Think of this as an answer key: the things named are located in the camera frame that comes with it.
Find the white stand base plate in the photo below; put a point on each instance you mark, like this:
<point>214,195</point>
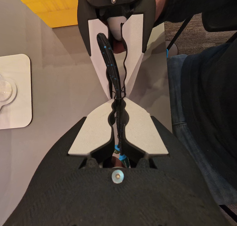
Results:
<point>14,92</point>

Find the yellow plastic bin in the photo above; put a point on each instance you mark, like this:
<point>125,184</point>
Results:
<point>52,7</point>

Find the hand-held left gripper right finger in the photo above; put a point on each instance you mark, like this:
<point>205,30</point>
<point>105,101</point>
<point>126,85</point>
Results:
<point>146,135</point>

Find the person's right forearm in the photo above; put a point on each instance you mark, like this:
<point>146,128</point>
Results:
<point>177,3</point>

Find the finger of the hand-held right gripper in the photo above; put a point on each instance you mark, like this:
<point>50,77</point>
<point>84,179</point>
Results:
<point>97,55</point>
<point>135,44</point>

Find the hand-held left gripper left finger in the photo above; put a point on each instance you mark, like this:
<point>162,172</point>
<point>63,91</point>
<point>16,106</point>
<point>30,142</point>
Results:
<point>92,135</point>

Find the black chair with armrest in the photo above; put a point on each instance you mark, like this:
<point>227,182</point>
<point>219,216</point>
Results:
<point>220,20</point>

